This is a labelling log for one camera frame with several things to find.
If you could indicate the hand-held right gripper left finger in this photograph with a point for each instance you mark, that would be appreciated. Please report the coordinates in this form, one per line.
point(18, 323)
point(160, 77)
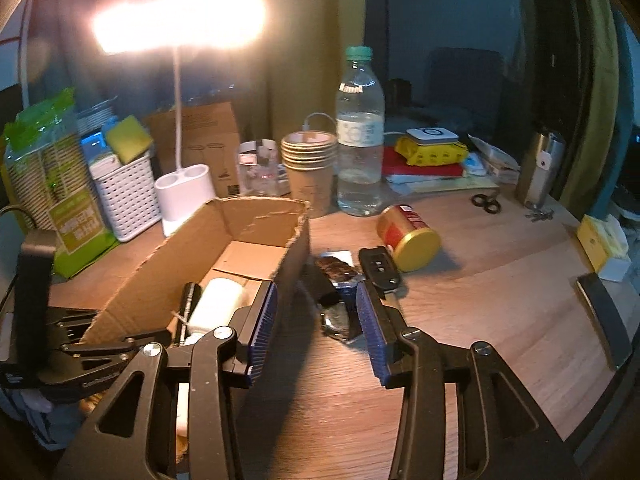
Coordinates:
point(262, 332)

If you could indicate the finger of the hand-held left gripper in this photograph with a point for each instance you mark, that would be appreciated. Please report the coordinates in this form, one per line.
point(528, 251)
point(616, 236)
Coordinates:
point(100, 360)
point(75, 320)

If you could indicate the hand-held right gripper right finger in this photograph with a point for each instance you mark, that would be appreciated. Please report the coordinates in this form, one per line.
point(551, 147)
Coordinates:
point(372, 332)

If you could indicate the dark wristwatch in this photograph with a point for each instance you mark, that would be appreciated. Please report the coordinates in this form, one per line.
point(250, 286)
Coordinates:
point(337, 322)

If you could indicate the white power adapter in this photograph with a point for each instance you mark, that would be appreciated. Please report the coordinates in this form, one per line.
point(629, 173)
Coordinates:
point(215, 302)

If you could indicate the black car key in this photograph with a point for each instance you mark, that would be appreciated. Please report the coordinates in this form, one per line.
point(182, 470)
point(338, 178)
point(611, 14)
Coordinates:
point(377, 265)

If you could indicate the small white box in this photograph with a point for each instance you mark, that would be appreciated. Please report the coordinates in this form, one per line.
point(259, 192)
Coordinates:
point(334, 267)

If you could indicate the black flashlight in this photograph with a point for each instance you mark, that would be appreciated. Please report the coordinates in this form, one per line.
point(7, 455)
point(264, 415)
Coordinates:
point(189, 305)

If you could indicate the cardboard box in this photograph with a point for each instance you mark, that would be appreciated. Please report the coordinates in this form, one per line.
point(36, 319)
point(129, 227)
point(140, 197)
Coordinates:
point(150, 280)

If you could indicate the white pill bottle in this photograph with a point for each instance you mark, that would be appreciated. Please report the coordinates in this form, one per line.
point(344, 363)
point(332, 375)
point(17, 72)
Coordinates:
point(182, 410)

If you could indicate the red and gold can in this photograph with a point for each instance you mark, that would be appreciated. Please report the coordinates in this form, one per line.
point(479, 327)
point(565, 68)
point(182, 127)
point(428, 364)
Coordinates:
point(405, 230)

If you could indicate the bagged pack of paper cups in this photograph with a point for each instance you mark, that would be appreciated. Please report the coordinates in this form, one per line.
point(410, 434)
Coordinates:
point(35, 180)

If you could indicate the white woven plastic basket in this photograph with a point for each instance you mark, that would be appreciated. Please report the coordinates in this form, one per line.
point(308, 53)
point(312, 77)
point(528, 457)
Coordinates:
point(127, 200)

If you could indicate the white tissue pack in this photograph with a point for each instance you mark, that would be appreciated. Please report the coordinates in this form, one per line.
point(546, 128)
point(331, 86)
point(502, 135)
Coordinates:
point(102, 165)

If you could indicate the blue packet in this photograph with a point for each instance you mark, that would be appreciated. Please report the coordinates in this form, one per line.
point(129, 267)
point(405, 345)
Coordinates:
point(92, 145)

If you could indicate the clear plastic water bottle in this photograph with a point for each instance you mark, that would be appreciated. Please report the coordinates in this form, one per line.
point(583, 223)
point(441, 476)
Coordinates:
point(360, 180)

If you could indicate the stack of brown paper cups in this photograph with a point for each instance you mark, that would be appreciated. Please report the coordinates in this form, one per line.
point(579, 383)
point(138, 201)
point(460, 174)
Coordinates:
point(307, 185)

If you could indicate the white desk lamp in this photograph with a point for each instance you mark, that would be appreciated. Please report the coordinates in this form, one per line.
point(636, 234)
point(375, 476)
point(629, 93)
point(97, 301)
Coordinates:
point(182, 195)

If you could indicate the red book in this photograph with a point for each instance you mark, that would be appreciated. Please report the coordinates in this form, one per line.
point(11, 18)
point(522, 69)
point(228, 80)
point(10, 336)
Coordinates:
point(400, 165)

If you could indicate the black scissors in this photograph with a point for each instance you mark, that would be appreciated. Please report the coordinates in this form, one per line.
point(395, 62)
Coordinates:
point(492, 205)

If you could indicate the yellow-green sponge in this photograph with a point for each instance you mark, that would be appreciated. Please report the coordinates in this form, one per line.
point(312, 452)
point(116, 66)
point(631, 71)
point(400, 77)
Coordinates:
point(127, 137)

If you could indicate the yellow packet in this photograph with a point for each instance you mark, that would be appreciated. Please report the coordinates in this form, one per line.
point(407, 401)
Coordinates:
point(430, 154)

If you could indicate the bunch of keys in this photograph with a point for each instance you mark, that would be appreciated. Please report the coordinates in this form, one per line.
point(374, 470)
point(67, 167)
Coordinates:
point(539, 215)

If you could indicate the flat brown cardboard panel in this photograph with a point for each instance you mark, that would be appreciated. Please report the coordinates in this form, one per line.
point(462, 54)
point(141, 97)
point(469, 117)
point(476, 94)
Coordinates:
point(210, 135)

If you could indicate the white power bank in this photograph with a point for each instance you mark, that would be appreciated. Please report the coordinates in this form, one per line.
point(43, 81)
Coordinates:
point(430, 135)

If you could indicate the stainless steel tumbler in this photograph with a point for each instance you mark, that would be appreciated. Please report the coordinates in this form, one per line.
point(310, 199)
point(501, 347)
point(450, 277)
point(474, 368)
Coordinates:
point(537, 175)

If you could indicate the black smartphone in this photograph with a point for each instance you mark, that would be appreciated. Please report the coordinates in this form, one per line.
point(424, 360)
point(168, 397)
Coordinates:
point(602, 315)

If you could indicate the yellow tissue box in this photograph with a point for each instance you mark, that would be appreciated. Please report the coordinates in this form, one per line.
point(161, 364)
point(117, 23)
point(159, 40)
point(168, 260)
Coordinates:
point(595, 240)

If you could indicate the olive curtain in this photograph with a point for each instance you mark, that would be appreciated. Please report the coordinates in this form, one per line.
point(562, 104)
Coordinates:
point(597, 85)
point(310, 35)

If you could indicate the dark sheer curtain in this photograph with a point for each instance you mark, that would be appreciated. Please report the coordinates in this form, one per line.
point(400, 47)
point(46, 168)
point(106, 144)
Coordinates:
point(550, 60)

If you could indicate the teal curtain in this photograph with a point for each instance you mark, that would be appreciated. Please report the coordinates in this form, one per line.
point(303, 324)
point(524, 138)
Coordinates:
point(627, 75)

